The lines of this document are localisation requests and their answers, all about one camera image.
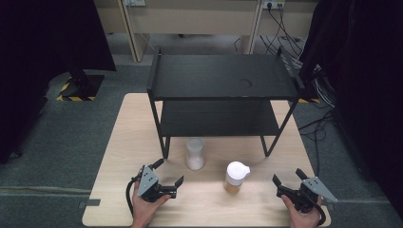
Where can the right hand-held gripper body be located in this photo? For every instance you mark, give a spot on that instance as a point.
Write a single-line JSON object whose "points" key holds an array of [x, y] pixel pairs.
{"points": [[309, 194]]}

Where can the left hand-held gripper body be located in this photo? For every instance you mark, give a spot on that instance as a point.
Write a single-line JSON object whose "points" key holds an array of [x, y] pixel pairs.
{"points": [[147, 182]]}

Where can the clear jar of white powder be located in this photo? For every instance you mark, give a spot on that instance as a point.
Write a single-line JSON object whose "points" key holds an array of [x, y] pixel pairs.
{"points": [[195, 156]]}

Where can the white-lidded jar of amber liquid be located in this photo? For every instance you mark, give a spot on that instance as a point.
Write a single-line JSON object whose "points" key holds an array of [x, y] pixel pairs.
{"points": [[236, 177]]}

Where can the black two-tier rack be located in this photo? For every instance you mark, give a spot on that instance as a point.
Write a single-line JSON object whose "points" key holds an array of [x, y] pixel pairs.
{"points": [[221, 76]]}

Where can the person's right hand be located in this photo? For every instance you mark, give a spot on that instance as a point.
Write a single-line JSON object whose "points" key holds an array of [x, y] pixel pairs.
{"points": [[304, 219]]}

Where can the person's left hand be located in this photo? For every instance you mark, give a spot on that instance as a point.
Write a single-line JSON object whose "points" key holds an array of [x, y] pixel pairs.
{"points": [[144, 210]]}

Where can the grey floor tape strip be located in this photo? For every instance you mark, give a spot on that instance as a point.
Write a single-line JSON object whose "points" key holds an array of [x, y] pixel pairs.
{"points": [[90, 203]]}

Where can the black stand base, striped tape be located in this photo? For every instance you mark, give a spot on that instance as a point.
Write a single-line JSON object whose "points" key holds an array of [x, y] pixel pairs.
{"points": [[87, 87]]}

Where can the beige desk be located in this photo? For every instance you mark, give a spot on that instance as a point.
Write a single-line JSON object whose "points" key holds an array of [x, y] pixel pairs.
{"points": [[196, 19]]}

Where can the white wall socket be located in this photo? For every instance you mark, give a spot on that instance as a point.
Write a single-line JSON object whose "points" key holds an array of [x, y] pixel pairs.
{"points": [[274, 3], [135, 2]]}

